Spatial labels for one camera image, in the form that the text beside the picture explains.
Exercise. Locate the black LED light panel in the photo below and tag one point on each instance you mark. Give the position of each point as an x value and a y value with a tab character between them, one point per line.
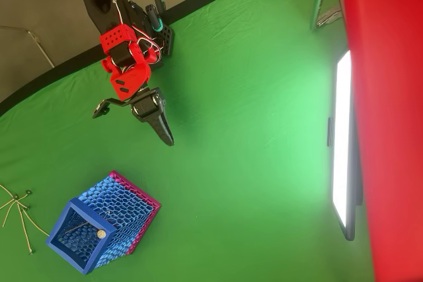
342	146

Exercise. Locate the green table cloth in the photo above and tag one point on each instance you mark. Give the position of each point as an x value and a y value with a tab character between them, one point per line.
231	130

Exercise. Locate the red blurred panel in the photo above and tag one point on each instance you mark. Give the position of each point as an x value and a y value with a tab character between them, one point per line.
390	113

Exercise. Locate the blue and magenta mesh basket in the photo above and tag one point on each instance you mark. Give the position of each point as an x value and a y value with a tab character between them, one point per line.
125	206

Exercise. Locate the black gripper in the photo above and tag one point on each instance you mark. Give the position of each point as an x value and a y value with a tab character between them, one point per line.
146	106

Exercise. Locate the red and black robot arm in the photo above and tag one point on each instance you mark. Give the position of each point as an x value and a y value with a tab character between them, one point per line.
127	80

